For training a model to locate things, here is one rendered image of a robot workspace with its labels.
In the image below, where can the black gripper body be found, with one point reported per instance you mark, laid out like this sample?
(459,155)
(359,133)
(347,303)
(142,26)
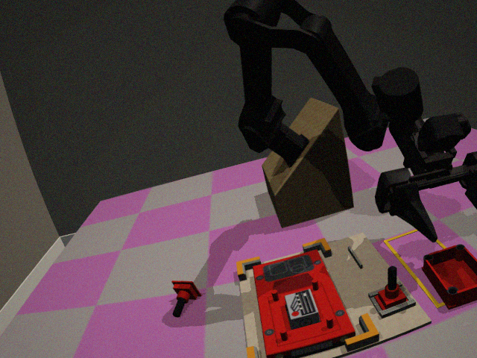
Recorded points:
(435,171)

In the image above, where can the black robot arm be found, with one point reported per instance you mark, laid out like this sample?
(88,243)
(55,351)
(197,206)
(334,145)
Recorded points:
(252,25)

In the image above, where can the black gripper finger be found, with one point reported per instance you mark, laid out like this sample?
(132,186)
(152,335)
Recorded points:
(408,206)
(471,192)

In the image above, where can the dark red hood shell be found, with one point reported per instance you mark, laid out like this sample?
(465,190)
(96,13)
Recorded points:
(453,273)

